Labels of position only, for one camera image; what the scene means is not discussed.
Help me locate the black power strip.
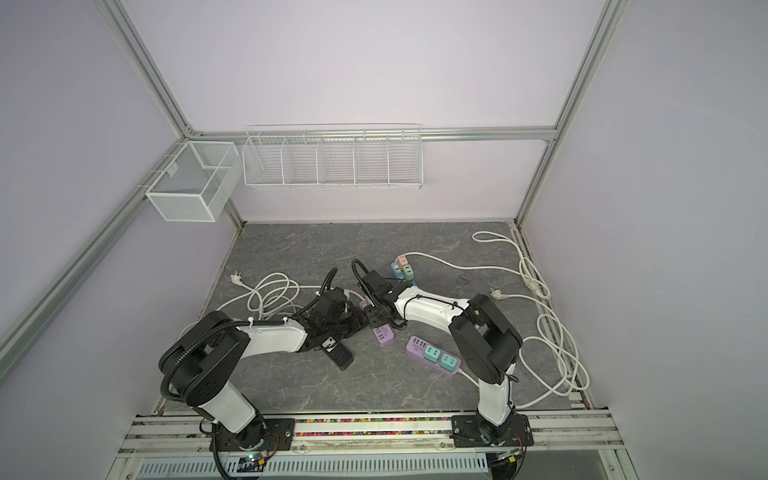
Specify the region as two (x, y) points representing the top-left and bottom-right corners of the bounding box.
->
(322, 337), (354, 371)

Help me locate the purple power strip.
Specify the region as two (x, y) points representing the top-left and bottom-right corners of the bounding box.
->
(405, 336), (461, 376)
(372, 324), (394, 347)

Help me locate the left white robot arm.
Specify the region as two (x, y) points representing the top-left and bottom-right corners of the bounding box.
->
(158, 268), (368, 451)

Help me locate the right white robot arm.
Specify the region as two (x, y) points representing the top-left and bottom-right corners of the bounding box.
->
(356, 270), (534, 448)

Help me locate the teal power strip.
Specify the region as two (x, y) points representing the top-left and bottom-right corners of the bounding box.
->
(391, 261), (407, 281)

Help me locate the white mesh box basket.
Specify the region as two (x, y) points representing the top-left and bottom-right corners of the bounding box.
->
(145, 141), (243, 223)

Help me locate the white power cable with plug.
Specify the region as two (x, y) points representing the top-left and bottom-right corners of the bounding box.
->
(173, 271), (367, 361)

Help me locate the white wire shelf basket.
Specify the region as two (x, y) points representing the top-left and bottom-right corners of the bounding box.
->
(242, 123), (424, 188)

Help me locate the long white cable right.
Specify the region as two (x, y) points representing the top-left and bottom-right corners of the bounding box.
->
(403, 230), (592, 410)

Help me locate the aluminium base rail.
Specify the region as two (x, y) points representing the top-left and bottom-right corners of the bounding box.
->
(107, 410), (638, 479)

